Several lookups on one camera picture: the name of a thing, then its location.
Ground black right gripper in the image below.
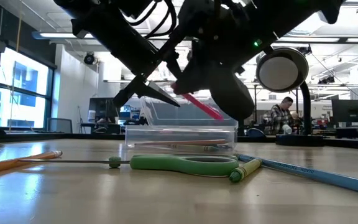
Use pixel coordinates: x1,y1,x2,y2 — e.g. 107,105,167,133
196,40,256,121

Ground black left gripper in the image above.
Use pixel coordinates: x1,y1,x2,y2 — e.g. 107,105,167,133
112,30,213,108

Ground pink highlighter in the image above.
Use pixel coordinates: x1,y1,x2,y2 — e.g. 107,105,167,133
172,83,224,121

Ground clear plastic supply box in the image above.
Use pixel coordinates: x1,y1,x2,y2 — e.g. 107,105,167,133
124,95,239,156

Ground olive green crayon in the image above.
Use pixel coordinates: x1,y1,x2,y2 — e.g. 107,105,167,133
228,157,263,184

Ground green-handled scissors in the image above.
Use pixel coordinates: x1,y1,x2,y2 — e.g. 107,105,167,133
17,154,240,178

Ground blue pencil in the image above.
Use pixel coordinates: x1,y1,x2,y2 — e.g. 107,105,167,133
236,153,358,198

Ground long orange pencil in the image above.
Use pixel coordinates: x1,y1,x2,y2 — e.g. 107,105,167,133
0,150,63,177

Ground blue chair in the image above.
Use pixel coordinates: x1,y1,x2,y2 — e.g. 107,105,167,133
246,127,266,138

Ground black desk lamp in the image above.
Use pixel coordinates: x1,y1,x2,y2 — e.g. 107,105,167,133
255,46,325,147

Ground person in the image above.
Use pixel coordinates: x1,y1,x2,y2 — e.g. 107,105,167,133
290,111,301,128
267,96,295,136

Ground black computer monitor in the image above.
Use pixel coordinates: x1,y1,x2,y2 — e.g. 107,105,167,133
88,97,122,124
331,99,358,128

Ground round black ceiling speaker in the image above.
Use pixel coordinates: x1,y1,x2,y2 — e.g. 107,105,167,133
83,52,96,65

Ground grey office chair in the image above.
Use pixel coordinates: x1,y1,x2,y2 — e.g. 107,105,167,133
47,118,73,134

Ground long ceiling light bar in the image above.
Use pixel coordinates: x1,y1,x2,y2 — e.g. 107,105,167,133
32,30,358,44

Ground large window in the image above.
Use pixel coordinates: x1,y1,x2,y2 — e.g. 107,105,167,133
0,46,55,131

